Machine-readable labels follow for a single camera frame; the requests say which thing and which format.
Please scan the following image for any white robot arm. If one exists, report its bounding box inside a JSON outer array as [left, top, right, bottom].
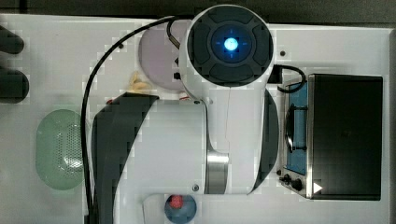
[[92, 5, 279, 224]]

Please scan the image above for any blue bowl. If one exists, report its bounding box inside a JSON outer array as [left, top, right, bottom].
[[164, 195, 197, 224]]

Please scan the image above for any green oval strainer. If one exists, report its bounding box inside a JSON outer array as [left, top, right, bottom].
[[35, 109, 84, 190]]

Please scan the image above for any black toaster oven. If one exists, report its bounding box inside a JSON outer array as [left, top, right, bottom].
[[278, 74, 383, 201]]

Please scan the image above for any yellow banana peel toy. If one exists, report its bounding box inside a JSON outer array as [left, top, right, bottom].
[[128, 71, 151, 94]]

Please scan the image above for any lilac round plate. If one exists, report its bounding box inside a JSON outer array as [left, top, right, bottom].
[[138, 20, 191, 91]]

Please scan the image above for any red fruit in bowl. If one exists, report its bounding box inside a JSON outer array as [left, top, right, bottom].
[[169, 195, 184, 209]]

